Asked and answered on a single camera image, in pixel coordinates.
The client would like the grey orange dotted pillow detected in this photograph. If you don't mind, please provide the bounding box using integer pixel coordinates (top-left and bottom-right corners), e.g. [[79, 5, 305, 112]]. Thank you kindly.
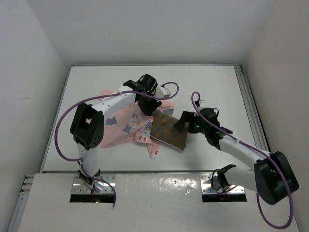
[[150, 110, 189, 151]]

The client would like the pink cartoon print pillowcase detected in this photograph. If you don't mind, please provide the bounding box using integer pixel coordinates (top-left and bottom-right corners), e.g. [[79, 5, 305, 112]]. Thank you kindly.
[[98, 103, 160, 159]]

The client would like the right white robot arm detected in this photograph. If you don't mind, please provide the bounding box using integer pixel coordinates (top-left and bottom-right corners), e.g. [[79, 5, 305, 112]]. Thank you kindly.
[[174, 108, 299, 205]]

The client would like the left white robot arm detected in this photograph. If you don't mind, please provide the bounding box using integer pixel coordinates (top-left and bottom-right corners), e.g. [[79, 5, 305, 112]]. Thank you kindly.
[[70, 74, 165, 188]]

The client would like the white front cover board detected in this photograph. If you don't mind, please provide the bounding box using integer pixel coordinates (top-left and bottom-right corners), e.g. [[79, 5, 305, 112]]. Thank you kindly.
[[17, 172, 300, 232]]

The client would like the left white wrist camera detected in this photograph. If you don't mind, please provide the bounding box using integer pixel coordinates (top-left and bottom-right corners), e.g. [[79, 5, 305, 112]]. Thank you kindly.
[[155, 87, 171, 99]]

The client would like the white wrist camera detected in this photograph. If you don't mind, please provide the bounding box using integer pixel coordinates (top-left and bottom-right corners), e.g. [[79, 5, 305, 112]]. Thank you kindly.
[[198, 100, 207, 110], [155, 87, 171, 99]]

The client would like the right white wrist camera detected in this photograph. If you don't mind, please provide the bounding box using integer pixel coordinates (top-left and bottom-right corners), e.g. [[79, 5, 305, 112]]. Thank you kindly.
[[198, 100, 207, 110]]

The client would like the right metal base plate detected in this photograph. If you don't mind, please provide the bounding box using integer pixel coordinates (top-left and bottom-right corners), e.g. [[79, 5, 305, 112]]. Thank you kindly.
[[200, 173, 246, 194]]

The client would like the metal base plate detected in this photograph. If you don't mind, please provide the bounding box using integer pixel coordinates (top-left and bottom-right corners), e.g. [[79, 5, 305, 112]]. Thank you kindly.
[[71, 174, 114, 195], [200, 173, 246, 194]]

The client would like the right aluminium frame rail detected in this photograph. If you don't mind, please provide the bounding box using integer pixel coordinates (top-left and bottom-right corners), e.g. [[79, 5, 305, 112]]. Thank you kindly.
[[234, 65, 270, 151]]

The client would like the aluminium frame rail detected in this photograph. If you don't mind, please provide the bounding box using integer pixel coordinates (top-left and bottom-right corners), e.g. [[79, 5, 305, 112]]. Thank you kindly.
[[7, 174, 35, 232], [234, 65, 270, 151]]

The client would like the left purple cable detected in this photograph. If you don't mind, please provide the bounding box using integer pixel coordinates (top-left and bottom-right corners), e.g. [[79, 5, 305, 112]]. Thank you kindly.
[[54, 81, 180, 208]]

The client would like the purple cable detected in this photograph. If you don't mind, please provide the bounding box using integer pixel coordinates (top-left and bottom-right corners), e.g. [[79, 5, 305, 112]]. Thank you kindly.
[[191, 91, 295, 229], [54, 81, 180, 208]]

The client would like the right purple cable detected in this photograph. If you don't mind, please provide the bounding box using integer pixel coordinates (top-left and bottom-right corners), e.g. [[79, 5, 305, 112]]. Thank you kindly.
[[191, 91, 295, 229]]

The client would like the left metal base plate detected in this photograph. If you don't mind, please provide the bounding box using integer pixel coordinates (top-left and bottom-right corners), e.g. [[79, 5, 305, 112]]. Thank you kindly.
[[71, 174, 114, 195]]

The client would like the left aluminium frame rail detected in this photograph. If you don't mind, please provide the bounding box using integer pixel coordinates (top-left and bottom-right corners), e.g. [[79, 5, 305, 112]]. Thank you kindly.
[[7, 174, 35, 232]]

